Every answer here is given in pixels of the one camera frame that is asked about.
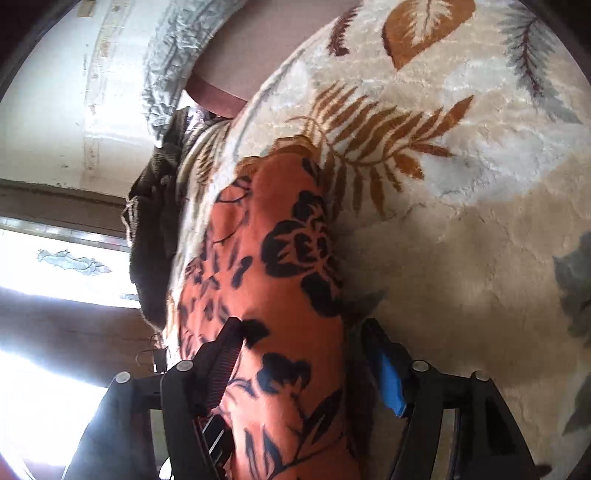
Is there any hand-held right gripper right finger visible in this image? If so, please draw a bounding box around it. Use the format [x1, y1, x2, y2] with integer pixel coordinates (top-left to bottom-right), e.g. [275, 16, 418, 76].
[360, 318, 541, 480]

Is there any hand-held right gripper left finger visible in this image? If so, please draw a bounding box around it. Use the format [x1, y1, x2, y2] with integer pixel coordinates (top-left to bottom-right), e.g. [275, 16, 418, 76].
[62, 318, 245, 480]

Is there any orange black floral garment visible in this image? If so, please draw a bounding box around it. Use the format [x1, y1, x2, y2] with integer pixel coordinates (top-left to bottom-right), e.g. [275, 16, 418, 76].
[173, 154, 370, 480]

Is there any brown fleece garment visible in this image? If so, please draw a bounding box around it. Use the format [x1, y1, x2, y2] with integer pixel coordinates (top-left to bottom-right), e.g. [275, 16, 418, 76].
[122, 108, 195, 330]

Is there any cream leaf print blanket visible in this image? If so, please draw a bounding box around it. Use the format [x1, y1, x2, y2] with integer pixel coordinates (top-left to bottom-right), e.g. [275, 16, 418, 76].
[161, 0, 591, 480]

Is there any bright window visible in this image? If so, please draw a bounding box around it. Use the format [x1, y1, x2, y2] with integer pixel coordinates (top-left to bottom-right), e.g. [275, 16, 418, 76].
[0, 217, 144, 467]

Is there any grey quilted pillow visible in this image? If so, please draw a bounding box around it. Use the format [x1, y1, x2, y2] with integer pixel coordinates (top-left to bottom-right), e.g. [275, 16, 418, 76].
[141, 0, 250, 141]

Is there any pink bed sheet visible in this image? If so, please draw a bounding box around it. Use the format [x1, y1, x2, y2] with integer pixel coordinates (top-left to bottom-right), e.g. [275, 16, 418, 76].
[187, 0, 363, 118]

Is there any wooden window frame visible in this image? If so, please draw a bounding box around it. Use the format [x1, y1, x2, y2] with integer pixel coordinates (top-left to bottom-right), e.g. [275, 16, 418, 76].
[0, 178, 167, 388]

